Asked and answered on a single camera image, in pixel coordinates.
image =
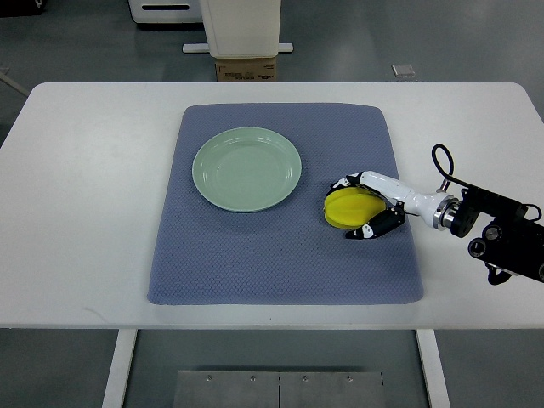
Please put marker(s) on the pale green plate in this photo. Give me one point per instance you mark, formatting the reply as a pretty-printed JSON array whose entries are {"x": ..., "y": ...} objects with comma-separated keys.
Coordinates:
[{"x": 246, "y": 169}]

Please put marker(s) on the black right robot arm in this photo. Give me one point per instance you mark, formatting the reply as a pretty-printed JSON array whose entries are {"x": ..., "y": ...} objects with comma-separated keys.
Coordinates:
[{"x": 511, "y": 244}]

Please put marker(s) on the blue textured table mat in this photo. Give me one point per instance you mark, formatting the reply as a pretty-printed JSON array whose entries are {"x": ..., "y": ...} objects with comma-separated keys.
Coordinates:
[{"x": 287, "y": 254}]

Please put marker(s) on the yellow starfruit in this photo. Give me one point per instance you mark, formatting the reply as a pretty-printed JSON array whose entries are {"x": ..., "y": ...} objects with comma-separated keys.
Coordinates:
[{"x": 351, "y": 207}]

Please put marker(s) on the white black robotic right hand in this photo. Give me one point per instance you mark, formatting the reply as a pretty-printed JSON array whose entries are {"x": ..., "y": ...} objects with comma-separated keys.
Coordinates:
[{"x": 402, "y": 200}]

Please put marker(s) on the white pedestal foot bar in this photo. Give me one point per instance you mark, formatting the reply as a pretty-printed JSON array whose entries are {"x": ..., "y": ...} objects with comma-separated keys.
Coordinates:
[{"x": 239, "y": 50}]

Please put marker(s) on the small grey floor plate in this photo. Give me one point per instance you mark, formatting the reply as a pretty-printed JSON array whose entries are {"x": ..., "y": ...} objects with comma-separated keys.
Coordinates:
[{"x": 403, "y": 71}]

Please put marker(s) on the brown cardboard box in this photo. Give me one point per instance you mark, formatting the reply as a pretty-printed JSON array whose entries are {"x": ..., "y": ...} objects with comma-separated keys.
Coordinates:
[{"x": 246, "y": 70}]

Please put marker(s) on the white pedestal column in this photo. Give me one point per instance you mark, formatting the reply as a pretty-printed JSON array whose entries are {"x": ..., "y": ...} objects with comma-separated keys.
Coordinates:
[{"x": 243, "y": 21}]

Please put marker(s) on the left white table leg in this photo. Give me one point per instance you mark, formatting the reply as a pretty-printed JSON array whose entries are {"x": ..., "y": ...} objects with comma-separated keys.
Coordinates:
[{"x": 120, "y": 367}]

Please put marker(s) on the white cabinet with slot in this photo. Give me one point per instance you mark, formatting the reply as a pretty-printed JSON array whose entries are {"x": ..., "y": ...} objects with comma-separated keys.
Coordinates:
[{"x": 165, "y": 11}]

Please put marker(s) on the right white table leg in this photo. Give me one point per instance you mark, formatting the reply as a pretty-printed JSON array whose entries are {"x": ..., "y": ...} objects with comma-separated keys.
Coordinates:
[{"x": 432, "y": 369}]

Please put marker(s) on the white table leg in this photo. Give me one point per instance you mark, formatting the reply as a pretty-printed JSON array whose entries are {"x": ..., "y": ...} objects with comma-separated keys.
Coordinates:
[
  {"x": 432, "y": 369},
  {"x": 120, "y": 367}
]

